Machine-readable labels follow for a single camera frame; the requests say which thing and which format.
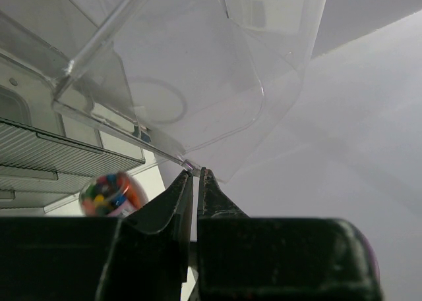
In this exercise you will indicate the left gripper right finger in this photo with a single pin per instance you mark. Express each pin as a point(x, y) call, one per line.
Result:
point(245, 258)

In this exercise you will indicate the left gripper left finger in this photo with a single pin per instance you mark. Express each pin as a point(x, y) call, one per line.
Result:
point(149, 251)

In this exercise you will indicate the pink capped clip jar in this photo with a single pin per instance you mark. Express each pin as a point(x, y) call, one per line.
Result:
point(113, 195)

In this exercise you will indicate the clear plastic drawer organizer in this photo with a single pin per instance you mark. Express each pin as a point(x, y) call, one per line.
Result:
point(90, 87)

